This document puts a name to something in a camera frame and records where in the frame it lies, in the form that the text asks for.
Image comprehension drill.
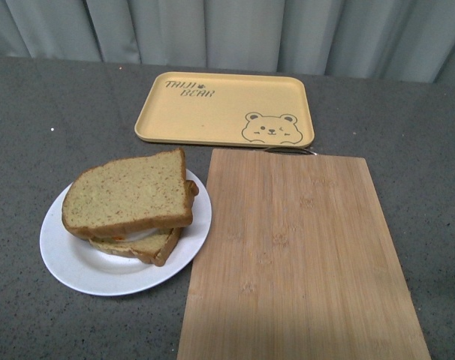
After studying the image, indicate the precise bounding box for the metal cutting board handle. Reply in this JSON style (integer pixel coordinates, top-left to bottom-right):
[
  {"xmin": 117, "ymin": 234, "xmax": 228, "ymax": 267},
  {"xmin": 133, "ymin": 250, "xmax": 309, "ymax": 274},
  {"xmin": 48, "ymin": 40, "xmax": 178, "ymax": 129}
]
[{"xmin": 263, "ymin": 147, "xmax": 317, "ymax": 155}]

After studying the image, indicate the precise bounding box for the fake fried egg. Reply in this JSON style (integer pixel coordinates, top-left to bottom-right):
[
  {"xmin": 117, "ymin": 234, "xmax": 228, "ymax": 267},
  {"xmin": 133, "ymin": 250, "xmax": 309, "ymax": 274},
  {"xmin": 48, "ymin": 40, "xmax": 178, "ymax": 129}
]
[{"xmin": 112, "ymin": 231, "xmax": 153, "ymax": 242}]

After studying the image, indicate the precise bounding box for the white round plate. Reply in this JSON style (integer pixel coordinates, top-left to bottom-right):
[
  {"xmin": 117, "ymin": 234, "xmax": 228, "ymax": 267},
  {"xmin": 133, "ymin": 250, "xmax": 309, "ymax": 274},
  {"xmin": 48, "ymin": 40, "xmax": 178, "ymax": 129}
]
[{"xmin": 39, "ymin": 170, "xmax": 212, "ymax": 296}]

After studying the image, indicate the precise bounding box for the yellow bear serving tray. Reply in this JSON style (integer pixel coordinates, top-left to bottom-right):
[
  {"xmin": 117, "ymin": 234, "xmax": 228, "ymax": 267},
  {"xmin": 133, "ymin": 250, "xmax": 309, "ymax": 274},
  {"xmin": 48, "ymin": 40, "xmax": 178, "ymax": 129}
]
[{"xmin": 134, "ymin": 71, "xmax": 315, "ymax": 148}]

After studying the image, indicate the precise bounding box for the bamboo cutting board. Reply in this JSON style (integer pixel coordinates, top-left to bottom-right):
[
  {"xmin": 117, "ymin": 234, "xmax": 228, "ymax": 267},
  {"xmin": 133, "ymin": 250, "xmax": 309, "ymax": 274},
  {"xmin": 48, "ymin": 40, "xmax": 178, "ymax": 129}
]
[{"xmin": 178, "ymin": 149, "xmax": 429, "ymax": 359}]

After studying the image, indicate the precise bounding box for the bread slice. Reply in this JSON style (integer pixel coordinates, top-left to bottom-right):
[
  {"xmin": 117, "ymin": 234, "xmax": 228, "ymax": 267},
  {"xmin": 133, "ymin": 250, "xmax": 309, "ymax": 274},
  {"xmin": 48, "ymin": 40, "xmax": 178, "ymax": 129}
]
[
  {"xmin": 62, "ymin": 148, "xmax": 195, "ymax": 239},
  {"xmin": 85, "ymin": 178, "xmax": 199, "ymax": 266}
]

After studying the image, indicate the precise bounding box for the grey pleated curtain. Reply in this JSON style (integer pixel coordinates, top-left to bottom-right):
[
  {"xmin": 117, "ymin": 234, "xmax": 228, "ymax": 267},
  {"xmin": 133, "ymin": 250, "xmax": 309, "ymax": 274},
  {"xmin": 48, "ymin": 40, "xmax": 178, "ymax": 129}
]
[{"xmin": 0, "ymin": 1, "xmax": 455, "ymax": 86}]

